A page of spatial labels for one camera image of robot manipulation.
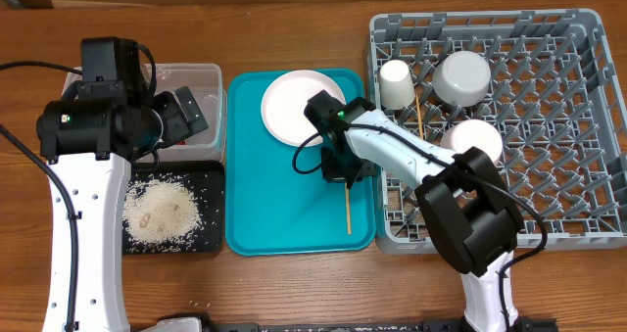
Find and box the black plastic tray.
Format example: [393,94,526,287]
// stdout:
[122,161,225,255]

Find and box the teal serving tray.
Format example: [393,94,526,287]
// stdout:
[225,71,376,256]

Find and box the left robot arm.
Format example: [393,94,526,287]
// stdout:
[36,37,208,331]

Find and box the wooden chopstick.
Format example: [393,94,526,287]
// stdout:
[414,93,424,140]
[344,184,352,236]

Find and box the pale green cup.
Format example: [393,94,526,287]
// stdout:
[379,60,415,110]

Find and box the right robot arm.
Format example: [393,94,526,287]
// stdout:
[304,91,523,331]

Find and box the pink plate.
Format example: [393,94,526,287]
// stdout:
[261,70,346,147]

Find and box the grey dish rack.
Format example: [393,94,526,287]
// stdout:
[366,9,626,250]

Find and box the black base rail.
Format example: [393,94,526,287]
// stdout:
[156,311,559,332]

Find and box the grey bowl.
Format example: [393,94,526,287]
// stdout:
[432,51,491,108]

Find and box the white rice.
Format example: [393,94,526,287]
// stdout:
[122,178,204,254]

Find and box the pink bowl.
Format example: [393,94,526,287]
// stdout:
[440,119,504,165]

